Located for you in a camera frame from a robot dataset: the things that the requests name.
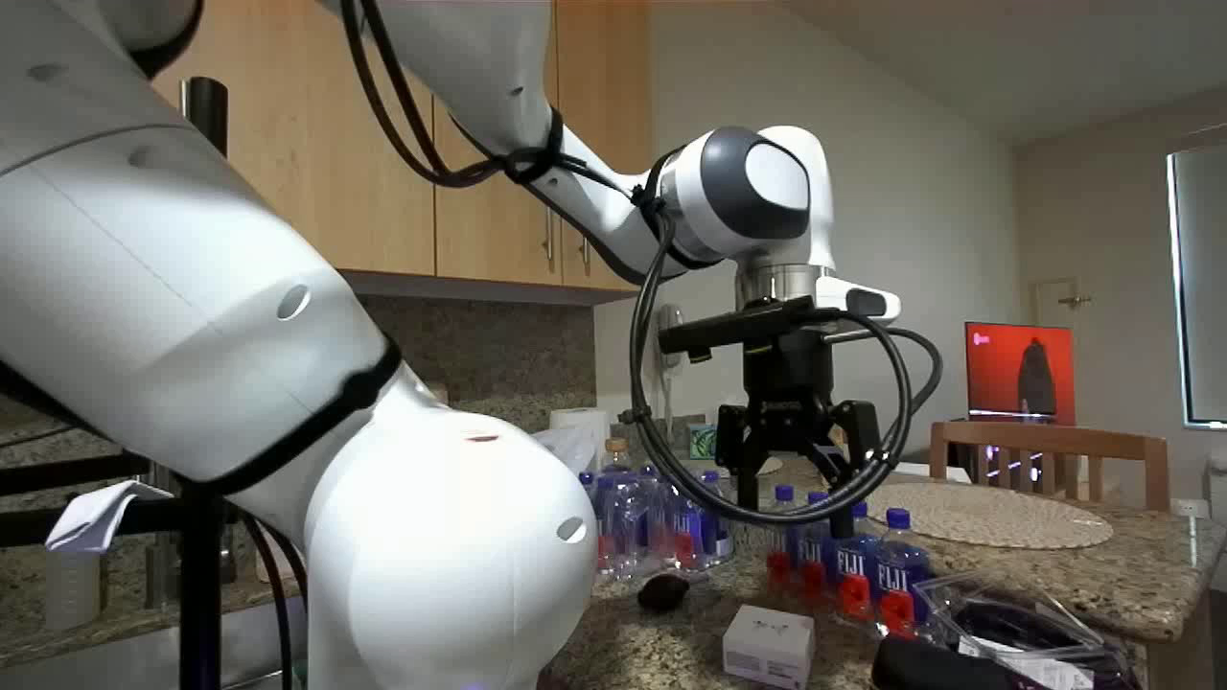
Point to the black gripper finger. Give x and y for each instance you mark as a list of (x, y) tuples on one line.
[(735, 447), (854, 442)]

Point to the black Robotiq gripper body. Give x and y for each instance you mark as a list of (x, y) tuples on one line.
[(789, 383)]

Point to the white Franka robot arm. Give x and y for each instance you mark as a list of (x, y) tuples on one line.
[(153, 282)]

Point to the white crumpled plastic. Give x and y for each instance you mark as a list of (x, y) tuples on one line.
[(575, 442)]

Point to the green white box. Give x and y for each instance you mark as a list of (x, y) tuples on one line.
[(695, 437)]

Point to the wrapped Fiji bottle pack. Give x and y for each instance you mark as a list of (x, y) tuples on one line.
[(654, 520)]

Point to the Fiji water bottle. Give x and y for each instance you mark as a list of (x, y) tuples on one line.
[(858, 576), (782, 542), (814, 556), (904, 581)]

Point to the red poster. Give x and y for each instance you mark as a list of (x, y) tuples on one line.
[(1019, 371)]

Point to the wooden chair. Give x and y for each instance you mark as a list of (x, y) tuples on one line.
[(1047, 442)]

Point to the small white box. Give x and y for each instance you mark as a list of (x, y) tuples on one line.
[(769, 649)]

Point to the black pouch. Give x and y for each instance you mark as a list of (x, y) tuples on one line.
[(934, 668)]

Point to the black metal stand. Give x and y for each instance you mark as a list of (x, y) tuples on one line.
[(202, 589)]

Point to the white folded paper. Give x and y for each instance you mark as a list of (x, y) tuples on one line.
[(96, 514)]

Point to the wooden wall cabinets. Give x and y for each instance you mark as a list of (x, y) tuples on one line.
[(383, 166)]

